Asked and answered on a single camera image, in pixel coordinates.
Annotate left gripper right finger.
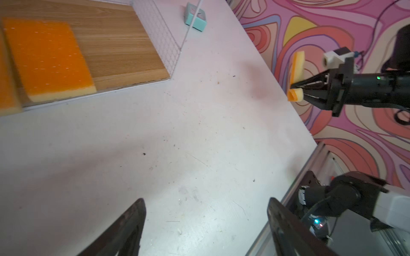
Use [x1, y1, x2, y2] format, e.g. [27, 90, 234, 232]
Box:
[267, 197, 337, 256]

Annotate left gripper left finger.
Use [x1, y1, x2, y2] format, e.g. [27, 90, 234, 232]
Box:
[79, 198, 146, 256]

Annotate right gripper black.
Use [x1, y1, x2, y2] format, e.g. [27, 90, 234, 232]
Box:
[290, 58, 410, 117]

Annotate orange yellow rectangular sponge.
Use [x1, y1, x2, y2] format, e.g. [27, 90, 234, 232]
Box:
[1, 32, 22, 116]

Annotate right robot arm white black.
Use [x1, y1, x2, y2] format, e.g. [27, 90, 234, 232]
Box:
[287, 26, 410, 231]

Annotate mint square alarm clock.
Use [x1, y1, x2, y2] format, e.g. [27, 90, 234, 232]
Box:
[184, 3, 207, 32]

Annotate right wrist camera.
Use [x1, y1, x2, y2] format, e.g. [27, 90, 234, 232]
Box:
[322, 47, 355, 70]

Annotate white wire wooden shelf rack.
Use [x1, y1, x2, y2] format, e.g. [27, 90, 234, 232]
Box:
[0, 0, 206, 116]

